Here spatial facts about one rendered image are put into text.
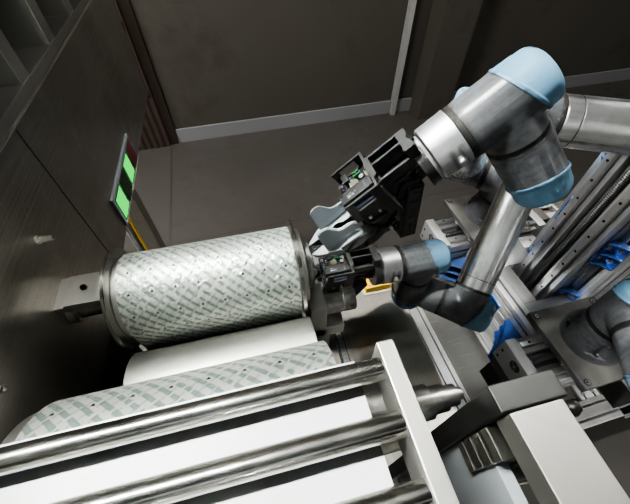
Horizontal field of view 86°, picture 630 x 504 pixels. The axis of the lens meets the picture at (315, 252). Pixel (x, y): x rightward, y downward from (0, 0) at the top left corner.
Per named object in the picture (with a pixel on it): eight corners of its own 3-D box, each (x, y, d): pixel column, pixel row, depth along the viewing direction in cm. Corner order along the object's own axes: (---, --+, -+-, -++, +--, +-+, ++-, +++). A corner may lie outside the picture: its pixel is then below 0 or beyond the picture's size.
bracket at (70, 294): (104, 306, 45) (97, 298, 44) (58, 315, 44) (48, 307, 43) (109, 276, 48) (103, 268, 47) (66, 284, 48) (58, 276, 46)
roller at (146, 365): (325, 406, 52) (328, 381, 43) (154, 450, 48) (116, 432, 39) (308, 336, 60) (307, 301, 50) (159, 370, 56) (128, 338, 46)
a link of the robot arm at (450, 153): (452, 136, 47) (484, 172, 42) (424, 157, 49) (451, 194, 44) (432, 100, 42) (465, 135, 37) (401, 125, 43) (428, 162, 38)
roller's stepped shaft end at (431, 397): (462, 414, 33) (475, 405, 30) (405, 430, 32) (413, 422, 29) (447, 381, 35) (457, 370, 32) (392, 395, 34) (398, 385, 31)
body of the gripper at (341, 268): (315, 248, 66) (373, 238, 68) (315, 274, 73) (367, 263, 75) (325, 279, 62) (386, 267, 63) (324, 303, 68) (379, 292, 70)
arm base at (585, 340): (592, 308, 97) (616, 289, 89) (636, 357, 88) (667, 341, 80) (547, 320, 94) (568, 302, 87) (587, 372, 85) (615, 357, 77)
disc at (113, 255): (144, 365, 50) (93, 316, 39) (140, 366, 50) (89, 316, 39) (151, 285, 59) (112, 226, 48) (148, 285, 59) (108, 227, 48)
